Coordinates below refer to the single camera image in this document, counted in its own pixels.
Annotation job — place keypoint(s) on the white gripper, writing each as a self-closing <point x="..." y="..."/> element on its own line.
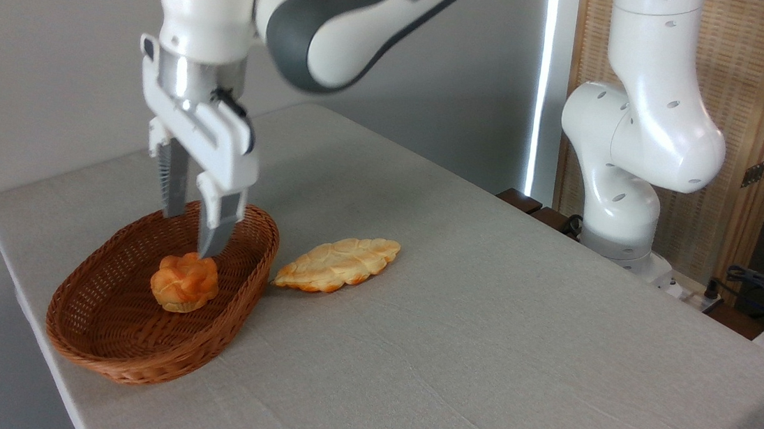
<point x="220" y="146"/>

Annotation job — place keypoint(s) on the round knotted bread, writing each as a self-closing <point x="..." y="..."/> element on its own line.
<point x="185" y="283"/>

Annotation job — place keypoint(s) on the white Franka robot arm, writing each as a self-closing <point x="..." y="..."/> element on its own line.
<point x="656" y="129"/>

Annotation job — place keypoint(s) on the brown wicker basket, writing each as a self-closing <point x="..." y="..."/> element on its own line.
<point x="118" y="333"/>

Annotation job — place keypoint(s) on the flat leaf-shaped bread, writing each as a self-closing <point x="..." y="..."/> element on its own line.
<point x="342" y="261"/>

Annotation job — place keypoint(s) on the dark wooden furniture edge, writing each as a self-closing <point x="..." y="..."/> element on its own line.
<point x="523" y="201"/>

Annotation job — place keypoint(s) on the grey tablecloth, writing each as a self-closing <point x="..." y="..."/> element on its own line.
<point x="514" y="367"/>

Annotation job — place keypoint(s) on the wooden rattan folding screen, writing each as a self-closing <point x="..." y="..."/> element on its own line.
<point x="760" y="69"/>

